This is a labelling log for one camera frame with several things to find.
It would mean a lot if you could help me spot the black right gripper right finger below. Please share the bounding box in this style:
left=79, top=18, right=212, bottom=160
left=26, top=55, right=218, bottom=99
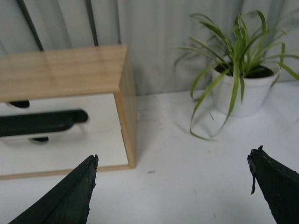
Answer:
left=247, top=146, right=299, bottom=224

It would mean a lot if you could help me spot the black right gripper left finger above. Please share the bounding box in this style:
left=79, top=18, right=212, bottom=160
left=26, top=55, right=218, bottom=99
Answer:
left=10, top=155, right=99, bottom=224

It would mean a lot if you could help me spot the white front wooden drawer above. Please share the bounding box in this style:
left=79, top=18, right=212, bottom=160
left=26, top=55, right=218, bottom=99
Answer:
left=0, top=94, right=128, bottom=178

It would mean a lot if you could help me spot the wooden drawer cabinet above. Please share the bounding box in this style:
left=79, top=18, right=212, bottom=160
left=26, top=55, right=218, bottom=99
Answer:
left=0, top=45, right=137, bottom=179

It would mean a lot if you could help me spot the white plant pot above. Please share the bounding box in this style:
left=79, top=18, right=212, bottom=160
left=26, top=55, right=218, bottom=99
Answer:
left=212, top=63, right=281, bottom=117

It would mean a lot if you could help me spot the green spider plant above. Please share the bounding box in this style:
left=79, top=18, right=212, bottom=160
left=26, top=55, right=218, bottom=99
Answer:
left=172, top=10, right=299, bottom=141

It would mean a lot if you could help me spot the black metal drawer handle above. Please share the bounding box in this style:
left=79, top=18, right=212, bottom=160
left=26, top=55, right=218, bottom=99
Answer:
left=0, top=109, right=88, bottom=137

